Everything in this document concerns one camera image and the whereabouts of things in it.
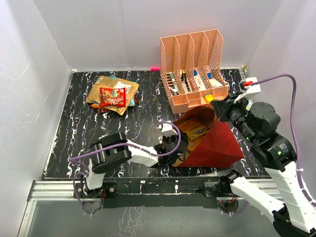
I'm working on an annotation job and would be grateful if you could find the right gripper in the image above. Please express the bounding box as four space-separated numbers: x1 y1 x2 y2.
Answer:
211 92 257 144

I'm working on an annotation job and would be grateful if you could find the red brown paper bag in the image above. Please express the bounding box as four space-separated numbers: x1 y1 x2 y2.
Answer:
173 106 244 168

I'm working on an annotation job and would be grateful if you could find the teal snack bag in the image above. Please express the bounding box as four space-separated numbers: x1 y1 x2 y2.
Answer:
129 91 139 107

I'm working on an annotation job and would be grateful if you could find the red cookie snack packet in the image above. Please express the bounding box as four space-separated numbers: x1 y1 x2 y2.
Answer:
100 87 126 107

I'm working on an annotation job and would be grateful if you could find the Fox's fruits candy bag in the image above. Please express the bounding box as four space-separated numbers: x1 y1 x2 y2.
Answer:
90 104 110 114

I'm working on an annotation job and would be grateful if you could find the gold snack bag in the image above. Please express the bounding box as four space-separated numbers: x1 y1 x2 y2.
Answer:
85 76 139 116

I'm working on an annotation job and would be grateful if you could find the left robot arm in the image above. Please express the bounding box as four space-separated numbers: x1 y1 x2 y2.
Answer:
82 132 189 197

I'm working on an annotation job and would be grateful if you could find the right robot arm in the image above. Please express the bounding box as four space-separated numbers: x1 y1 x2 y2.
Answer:
208 94 316 237

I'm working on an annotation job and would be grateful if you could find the yellow M&M's bag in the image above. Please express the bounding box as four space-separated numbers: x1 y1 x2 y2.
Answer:
185 125 209 141

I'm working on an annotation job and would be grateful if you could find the yellow grey small box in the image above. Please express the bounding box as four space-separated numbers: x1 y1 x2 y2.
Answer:
204 93 214 103

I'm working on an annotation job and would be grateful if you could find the yellow flat snack pouch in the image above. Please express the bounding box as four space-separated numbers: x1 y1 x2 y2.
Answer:
178 120 205 152

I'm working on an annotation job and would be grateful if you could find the light blue packaged item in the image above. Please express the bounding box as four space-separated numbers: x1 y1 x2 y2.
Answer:
245 99 253 111

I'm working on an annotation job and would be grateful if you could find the white blue box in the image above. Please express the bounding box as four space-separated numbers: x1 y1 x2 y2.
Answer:
194 68 206 91

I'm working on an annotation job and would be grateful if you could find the black yellow marker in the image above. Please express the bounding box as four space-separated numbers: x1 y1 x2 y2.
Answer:
180 70 189 93

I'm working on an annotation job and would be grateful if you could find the peach plastic file organizer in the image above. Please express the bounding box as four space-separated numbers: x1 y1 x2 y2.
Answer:
160 29 229 114

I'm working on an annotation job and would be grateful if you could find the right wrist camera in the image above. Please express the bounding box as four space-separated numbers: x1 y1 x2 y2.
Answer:
234 77 261 104

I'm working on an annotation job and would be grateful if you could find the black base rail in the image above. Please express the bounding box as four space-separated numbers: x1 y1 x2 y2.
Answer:
74 176 247 210

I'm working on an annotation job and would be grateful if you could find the pink marker on wall edge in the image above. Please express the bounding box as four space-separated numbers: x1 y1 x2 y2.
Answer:
150 67 160 71

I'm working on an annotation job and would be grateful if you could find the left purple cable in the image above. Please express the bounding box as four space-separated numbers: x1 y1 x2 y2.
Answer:
68 121 182 215

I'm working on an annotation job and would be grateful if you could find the purple cable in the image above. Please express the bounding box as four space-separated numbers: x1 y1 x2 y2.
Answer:
68 121 182 215
249 73 316 207

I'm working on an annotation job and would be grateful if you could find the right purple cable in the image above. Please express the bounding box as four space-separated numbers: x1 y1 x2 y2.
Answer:
249 73 316 207

